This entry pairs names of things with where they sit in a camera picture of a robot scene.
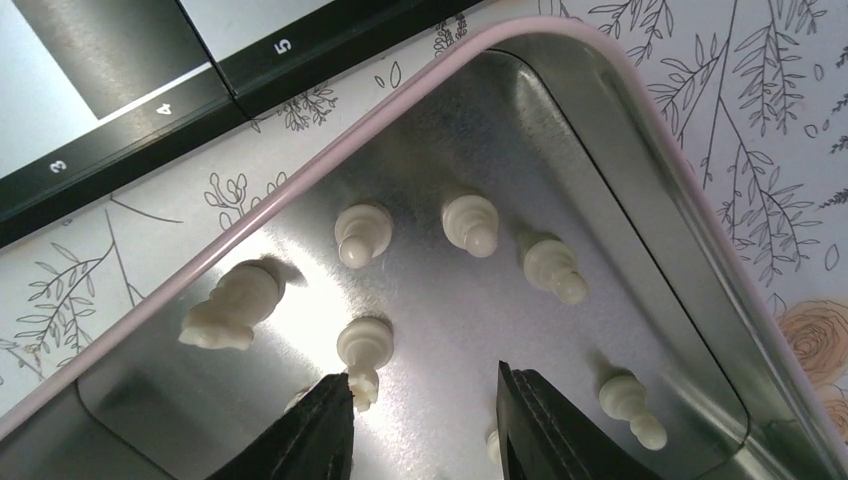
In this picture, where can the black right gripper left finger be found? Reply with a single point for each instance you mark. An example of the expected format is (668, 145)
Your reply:
(313, 440)

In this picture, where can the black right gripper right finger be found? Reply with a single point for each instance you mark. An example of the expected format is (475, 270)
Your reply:
(542, 435)

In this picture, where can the white pawn chess piece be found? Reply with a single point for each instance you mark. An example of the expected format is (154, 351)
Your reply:
(470, 222)
(550, 265)
(624, 398)
(362, 232)

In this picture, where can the white knight chess piece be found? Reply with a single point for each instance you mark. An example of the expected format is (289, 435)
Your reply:
(242, 298)

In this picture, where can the black white chess board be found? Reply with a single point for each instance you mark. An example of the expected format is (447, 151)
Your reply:
(96, 94)

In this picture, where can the pink rimmed metal tin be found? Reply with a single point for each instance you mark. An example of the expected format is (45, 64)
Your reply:
(506, 270)

